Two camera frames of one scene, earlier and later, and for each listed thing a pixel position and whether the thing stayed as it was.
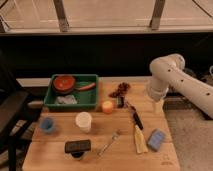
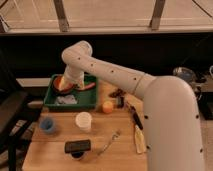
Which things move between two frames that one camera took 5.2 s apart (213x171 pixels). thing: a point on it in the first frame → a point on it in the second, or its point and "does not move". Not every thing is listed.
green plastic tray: x=86 y=98 does not move
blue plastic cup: x=47 y=125 does not move
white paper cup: x=84 y=120 does not move
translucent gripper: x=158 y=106 → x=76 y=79
